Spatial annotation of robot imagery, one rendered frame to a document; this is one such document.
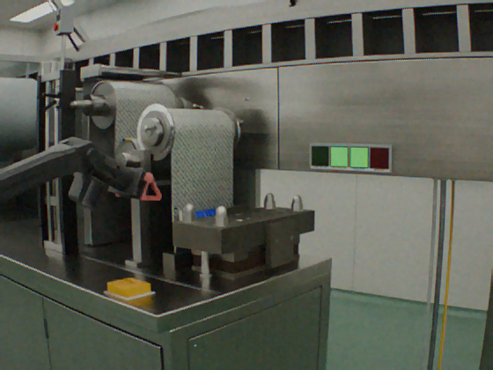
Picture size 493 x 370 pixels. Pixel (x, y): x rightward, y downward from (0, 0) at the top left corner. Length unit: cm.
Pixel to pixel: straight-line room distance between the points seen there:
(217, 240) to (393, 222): 281
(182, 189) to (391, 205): 270
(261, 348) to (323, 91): 70
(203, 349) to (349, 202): 305
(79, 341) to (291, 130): 82
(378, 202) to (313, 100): 255
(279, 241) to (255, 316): 22
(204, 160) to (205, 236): 27
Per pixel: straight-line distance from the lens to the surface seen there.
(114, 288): 117
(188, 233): 129
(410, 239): 391
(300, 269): 140
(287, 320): 139
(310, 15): 153
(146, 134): 141
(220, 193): 150
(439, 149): 133
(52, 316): 146
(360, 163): 141
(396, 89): 138
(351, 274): 417
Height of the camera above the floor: 124
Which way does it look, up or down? 5 degrees down
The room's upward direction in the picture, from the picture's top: straight up
